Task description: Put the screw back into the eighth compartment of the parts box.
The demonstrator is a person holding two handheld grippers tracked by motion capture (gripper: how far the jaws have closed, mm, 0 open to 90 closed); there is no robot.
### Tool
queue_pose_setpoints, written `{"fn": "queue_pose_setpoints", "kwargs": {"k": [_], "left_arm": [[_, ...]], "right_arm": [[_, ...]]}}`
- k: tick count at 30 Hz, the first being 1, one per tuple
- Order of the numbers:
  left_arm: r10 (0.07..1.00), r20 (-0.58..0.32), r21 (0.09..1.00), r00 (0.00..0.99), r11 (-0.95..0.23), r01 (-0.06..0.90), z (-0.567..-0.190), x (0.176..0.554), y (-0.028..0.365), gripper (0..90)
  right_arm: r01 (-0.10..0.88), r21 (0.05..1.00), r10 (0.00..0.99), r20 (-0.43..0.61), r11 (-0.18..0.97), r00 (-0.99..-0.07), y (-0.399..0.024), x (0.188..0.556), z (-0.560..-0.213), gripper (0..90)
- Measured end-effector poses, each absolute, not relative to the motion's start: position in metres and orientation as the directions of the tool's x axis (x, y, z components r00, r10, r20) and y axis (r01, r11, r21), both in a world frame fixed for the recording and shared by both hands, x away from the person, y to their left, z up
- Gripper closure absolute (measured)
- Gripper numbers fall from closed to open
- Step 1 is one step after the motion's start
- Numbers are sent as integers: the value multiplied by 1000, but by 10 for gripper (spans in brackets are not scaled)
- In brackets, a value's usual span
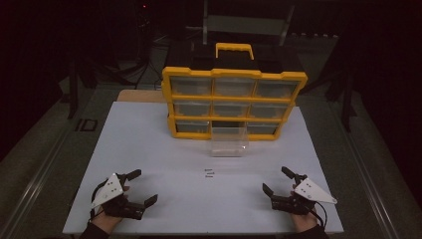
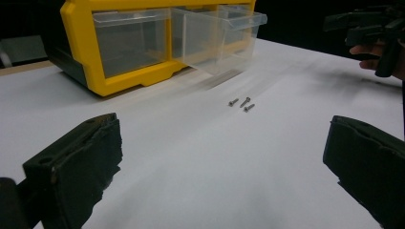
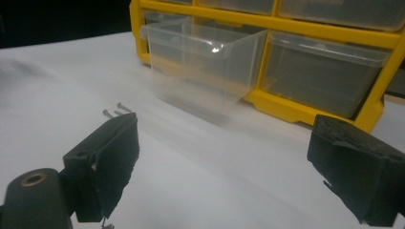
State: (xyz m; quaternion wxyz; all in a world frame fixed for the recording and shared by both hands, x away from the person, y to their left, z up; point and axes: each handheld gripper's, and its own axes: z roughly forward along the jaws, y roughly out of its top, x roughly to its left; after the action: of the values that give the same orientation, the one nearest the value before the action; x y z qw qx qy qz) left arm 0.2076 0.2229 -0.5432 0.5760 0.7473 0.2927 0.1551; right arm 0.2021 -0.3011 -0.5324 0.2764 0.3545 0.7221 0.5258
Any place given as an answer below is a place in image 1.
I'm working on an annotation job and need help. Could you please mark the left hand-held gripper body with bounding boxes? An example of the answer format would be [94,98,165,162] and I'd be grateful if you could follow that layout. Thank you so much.
[91,172,147,221]

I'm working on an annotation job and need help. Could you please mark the yellow black drawer organizer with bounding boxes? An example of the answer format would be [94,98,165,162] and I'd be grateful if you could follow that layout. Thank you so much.
[161,42,309,141]

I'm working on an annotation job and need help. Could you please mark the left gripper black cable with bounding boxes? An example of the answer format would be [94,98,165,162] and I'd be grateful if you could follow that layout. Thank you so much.
[88,184,105,223]

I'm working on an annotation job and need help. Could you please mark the person's left hand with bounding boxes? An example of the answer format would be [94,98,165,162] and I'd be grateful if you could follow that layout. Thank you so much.
[91,208,124,234]

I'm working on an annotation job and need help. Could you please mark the grey metal frame stand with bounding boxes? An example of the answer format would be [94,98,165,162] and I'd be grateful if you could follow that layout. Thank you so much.
[201,0,297,47]

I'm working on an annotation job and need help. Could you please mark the wooden board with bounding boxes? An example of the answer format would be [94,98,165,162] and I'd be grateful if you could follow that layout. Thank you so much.
[116,89,167,104]

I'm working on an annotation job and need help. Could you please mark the black stand leg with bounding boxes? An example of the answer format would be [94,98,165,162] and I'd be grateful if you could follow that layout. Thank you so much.
[326,64,358,133]
[67,59,98,120]

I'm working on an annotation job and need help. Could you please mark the person's right hand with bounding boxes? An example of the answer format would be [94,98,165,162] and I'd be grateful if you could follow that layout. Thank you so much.
[291,212,322,233]

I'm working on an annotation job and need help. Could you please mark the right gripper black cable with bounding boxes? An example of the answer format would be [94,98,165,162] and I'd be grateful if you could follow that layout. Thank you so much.
[312,200,328,230]

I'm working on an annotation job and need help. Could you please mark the black tripod stand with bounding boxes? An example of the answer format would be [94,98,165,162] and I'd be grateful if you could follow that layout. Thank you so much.
[130,0,155,89]

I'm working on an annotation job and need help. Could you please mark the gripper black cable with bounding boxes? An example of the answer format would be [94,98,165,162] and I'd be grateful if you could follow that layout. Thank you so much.
[88,184,105,223]
[312,200,328,230]

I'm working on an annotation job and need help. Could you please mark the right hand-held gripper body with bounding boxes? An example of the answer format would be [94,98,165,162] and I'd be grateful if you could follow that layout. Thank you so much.
[271,173,338,216]

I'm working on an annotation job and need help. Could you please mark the clear plastic drawer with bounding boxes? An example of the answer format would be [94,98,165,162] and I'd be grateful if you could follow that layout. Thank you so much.
[209,125,250,158]

